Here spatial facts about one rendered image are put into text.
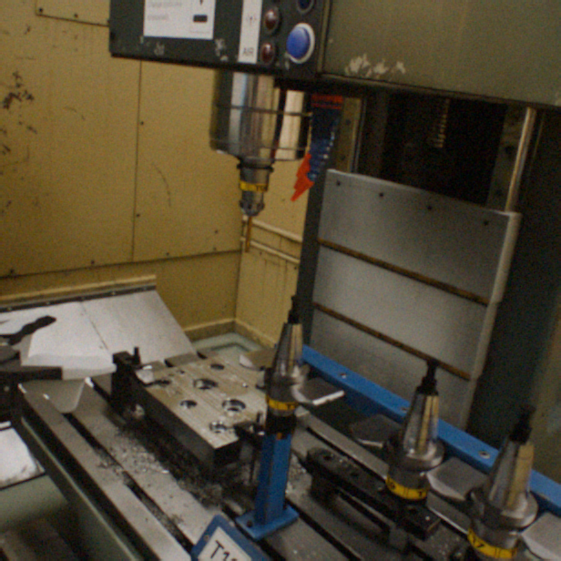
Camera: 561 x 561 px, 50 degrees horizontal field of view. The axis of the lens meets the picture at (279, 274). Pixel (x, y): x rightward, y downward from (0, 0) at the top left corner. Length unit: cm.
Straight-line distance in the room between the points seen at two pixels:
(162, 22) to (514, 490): 68
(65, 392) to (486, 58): 64
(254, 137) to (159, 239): 127
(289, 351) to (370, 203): 63
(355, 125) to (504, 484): 96
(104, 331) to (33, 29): 89
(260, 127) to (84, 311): 125
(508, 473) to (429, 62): 45
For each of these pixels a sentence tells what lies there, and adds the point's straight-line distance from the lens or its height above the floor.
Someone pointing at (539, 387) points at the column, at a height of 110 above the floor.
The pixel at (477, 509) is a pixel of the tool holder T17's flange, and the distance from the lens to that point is 69.
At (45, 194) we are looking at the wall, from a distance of 194.
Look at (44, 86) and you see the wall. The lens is 190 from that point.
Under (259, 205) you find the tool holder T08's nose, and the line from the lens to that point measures 100.
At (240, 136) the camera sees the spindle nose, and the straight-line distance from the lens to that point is 92.
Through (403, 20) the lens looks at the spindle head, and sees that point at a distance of 71.
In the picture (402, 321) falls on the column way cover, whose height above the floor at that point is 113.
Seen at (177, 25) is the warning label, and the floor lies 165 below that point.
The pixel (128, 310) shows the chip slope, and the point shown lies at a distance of 209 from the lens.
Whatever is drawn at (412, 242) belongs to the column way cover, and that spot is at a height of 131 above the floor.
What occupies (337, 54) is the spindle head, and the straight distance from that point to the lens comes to 63.
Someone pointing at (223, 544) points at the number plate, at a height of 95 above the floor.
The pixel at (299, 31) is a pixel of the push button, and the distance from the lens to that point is 63.
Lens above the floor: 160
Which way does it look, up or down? 17 degrees down
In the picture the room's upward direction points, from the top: 7 degrees clockwise
